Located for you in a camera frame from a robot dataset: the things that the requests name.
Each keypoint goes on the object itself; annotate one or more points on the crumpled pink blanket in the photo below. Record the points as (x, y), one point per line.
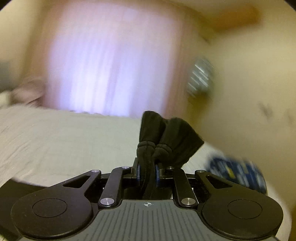
(27, 92)

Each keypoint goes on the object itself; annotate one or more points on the silver puffer jacket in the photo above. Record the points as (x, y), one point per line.
(200, 76)

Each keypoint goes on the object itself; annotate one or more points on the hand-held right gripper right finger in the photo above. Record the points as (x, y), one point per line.
(157, 173)

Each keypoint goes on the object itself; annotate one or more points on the navy printed garment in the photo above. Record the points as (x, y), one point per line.
(240, 171)

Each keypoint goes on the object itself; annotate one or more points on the sheer white curtain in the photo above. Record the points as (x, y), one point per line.
(111, 64)

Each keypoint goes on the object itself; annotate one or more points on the black pants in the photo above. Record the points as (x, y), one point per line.
(171, 136)

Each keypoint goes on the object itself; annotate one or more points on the bed with striped grey cover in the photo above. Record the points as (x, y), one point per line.
(69, 139)

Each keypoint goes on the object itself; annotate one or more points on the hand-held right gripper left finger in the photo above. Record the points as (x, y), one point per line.
(138, 173)

